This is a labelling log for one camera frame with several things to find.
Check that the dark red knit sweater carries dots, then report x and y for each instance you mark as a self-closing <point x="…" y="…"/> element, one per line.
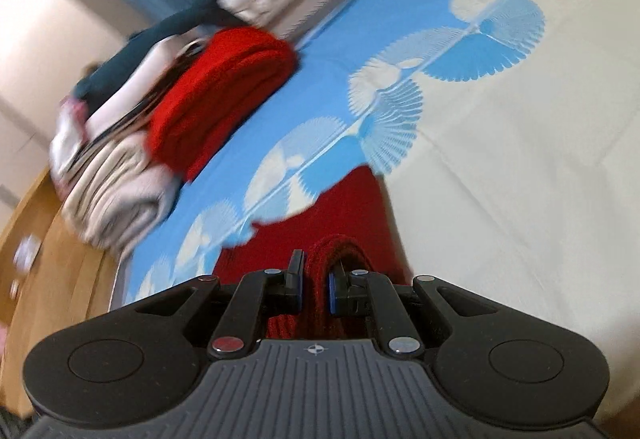
<point x="348" y="224"/>

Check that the bright red folded sweater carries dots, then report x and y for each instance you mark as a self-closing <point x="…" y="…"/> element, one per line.
<point x="238" y="71"/>

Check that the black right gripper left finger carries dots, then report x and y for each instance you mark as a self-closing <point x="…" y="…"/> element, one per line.
<point x="142" y="360"/>

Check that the white plush toy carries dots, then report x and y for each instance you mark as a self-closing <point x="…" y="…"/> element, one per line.
<point x="254" y="12"/>

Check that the pink striped folded garment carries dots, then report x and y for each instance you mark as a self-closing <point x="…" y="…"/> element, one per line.
<point x="79" y="136"/>

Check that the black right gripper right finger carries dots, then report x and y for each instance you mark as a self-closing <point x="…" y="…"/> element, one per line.
<point x="491" y="361"/>

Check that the blue white patterned bedsheet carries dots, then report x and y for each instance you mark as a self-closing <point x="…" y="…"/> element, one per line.
<point x="507" y="133"/>

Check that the white folded blanket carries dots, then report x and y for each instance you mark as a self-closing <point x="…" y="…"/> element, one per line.
<point x="121" y="196"/>

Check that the dark teal garment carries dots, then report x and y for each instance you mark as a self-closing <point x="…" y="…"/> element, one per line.
<point x="96" y="88"/>

